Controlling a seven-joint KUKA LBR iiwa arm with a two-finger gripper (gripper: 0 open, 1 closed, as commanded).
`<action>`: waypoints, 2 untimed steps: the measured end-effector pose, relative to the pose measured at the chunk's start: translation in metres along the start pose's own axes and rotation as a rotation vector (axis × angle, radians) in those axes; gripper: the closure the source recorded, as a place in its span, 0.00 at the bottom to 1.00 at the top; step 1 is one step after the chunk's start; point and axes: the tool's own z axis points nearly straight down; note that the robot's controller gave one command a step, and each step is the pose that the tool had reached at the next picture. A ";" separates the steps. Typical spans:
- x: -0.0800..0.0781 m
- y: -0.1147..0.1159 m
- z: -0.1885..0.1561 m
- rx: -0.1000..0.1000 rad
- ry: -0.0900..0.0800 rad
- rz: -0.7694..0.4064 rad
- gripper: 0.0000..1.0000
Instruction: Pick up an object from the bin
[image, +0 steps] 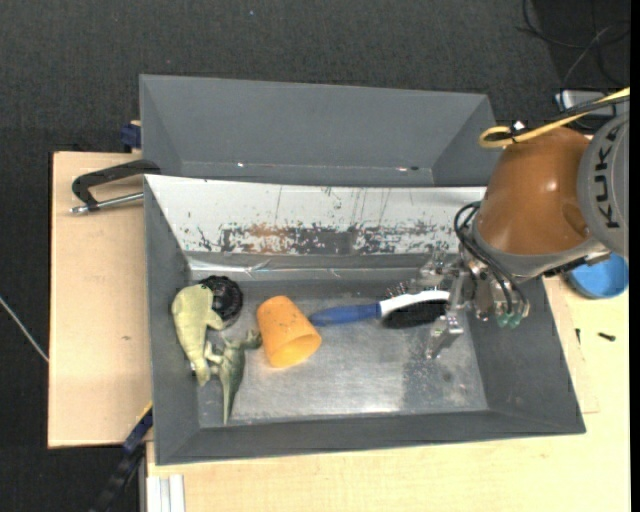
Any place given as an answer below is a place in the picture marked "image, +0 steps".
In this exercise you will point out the pale green toy dinosaur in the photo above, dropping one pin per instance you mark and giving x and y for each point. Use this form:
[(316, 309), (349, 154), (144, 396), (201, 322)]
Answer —
[(192, 325)]

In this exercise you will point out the blue round bowl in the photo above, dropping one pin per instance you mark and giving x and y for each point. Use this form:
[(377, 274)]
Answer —
[(600, 280)]

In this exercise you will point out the orange plastic cup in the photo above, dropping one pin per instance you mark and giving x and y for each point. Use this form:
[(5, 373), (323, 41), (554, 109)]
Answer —
[(287, 330)]

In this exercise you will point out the grey metal bin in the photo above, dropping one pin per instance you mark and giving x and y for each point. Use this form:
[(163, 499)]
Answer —
[(350, 380)]

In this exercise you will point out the pale cardboard board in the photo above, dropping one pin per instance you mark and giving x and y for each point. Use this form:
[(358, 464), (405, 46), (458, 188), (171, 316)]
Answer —
[(95, 300)]

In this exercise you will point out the small black screw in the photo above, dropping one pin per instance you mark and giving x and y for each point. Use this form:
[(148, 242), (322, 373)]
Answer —
[(607, 337)]

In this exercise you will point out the blue and white brush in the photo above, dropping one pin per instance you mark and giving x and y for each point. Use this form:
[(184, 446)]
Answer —
[(345, 314)]

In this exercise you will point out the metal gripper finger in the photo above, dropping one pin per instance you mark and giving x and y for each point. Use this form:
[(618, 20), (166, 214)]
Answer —
[(436, 275), (447, 331)]

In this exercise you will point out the dark green toy dinosaur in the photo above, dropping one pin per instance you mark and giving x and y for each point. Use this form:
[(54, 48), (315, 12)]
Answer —
[(234, 367)]

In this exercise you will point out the black ribbed round lid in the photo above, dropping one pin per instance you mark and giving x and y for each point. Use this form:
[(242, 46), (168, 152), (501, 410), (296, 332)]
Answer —
[(227, 300)]

